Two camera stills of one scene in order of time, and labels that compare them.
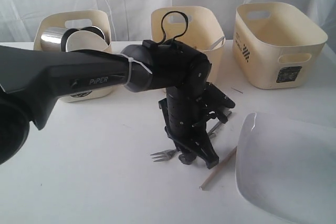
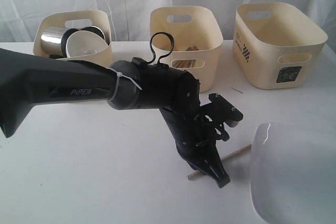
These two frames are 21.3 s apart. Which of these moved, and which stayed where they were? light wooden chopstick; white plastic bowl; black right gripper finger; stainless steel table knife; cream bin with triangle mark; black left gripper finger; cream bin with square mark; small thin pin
Moved: black right gripper finger; stainless steel table knife; black left gripper finger; light wooden chopstick
Stayed: white plastic bowl; cream bin with square mark; small thin pin; cream bin with triangle mark
